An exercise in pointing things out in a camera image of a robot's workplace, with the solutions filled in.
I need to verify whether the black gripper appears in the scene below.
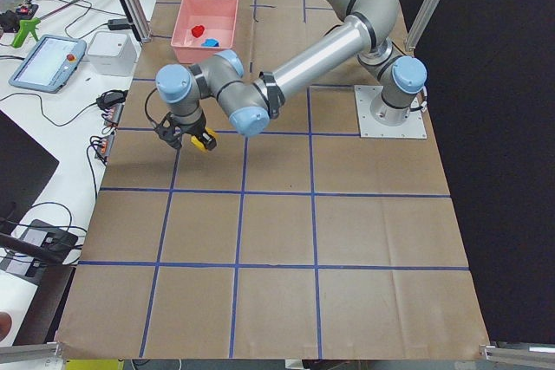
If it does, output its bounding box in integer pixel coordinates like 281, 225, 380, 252
155, 112, 216, 152

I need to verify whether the yellow toy block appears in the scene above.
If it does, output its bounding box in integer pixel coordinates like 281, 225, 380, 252
191, 127, 219, 153

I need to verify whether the red toy block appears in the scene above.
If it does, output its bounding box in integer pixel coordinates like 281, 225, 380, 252
191, 25, 206, 38

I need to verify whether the blue toy block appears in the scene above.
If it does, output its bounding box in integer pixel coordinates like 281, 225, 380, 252
201, 38, 219, 48

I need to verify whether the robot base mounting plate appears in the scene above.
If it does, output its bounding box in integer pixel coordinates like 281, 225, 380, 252
354, 85, 428, 140

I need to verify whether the pink plastic box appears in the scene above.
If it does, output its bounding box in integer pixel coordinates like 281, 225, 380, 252
170, 0, 239, 64

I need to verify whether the white square device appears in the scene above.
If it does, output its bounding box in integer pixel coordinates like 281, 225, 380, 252
87, 31, 137, 76

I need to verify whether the black power adapter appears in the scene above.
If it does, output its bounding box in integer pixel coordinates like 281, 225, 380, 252
107, 18, 130, 30

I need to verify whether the brown paper table mat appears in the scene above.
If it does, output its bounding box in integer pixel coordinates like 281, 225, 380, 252
56, 0, 487, 360

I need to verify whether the teach pendant tablet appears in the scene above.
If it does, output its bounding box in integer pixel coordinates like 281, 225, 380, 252
9, 35, 87, 94

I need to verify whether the green plastic gun tool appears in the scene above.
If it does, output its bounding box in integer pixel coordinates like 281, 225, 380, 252
11, 17, 41, 49

